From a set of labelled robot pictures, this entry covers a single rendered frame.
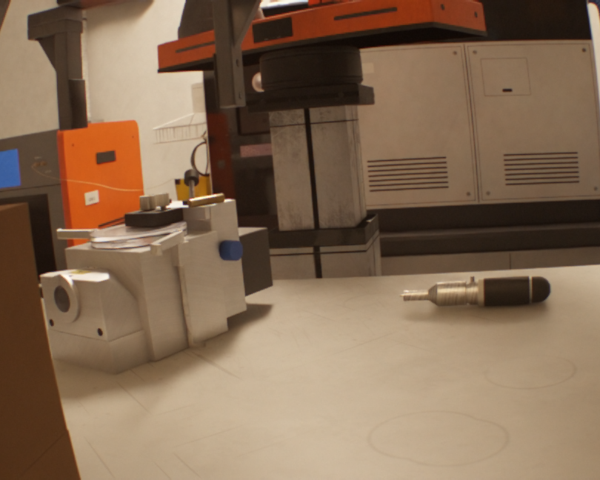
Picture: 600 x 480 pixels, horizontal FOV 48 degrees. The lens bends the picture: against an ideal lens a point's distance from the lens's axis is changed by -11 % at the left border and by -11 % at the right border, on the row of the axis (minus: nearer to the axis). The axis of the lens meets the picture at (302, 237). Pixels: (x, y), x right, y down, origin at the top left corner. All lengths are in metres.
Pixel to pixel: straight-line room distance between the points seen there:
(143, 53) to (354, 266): 2.71
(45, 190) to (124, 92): 1.88
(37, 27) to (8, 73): 3.51
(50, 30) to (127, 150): 1.52
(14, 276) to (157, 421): 0.24
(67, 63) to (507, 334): 0.41
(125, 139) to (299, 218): 1.08
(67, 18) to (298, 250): 0.60
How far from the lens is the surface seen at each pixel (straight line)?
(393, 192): 2.13
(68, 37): 0.58
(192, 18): 1.19
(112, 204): 1.99
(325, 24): 0.99
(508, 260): 2.08
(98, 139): 1.94
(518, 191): 2.12
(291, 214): 1.07
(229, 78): 0.52
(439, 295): 0.67
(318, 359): 0.56
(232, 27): 0.53
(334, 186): 1.05
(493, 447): 0.40
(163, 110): 3.57
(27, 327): 0.26
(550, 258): 2.08
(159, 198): 0.65
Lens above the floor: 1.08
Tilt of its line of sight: 9 degrees down
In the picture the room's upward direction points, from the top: 5 degrees counter-clockwise
